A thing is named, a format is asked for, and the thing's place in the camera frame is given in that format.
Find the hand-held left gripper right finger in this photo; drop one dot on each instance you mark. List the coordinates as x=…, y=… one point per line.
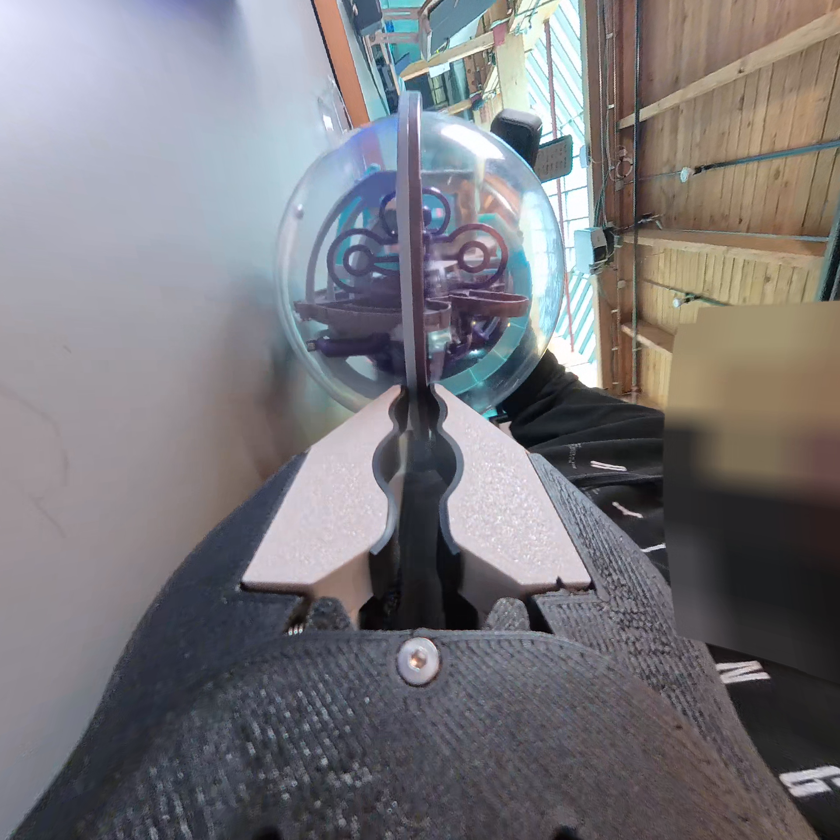
x=518, y=518

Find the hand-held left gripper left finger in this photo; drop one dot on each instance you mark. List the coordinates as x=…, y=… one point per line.
x=315, y=518

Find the clear plastic maze ball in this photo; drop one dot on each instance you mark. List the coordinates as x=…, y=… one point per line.
x=341, y=262

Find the person's right forearm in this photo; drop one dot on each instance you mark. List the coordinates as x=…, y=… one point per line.
x=590, y=420

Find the black pole stand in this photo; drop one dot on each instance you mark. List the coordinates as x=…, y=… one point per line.
x=556, y=157

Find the grey ceiling junction box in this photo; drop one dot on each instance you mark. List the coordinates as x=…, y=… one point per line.
x=590, y=249

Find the grey desk with orange edge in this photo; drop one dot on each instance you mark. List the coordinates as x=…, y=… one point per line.
x=341, y=59

